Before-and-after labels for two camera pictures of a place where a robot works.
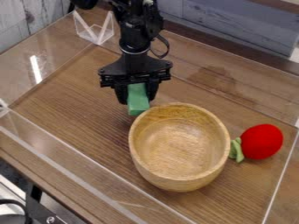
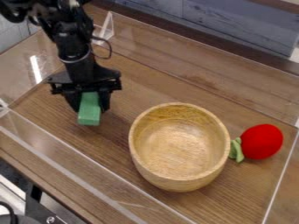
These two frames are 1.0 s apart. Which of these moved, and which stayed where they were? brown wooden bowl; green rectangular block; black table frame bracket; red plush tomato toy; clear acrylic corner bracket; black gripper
Moved: black gripper; green rectangular block
Stayed: clear acrylic corner bracket; black table frame bracket; brown wooden bowl; red plush tomato toy
